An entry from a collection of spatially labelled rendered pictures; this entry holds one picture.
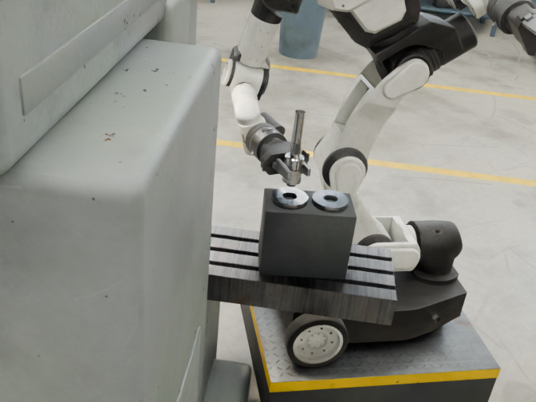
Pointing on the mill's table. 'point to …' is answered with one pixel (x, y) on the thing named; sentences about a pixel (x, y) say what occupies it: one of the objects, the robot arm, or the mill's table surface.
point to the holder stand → (305, 233)
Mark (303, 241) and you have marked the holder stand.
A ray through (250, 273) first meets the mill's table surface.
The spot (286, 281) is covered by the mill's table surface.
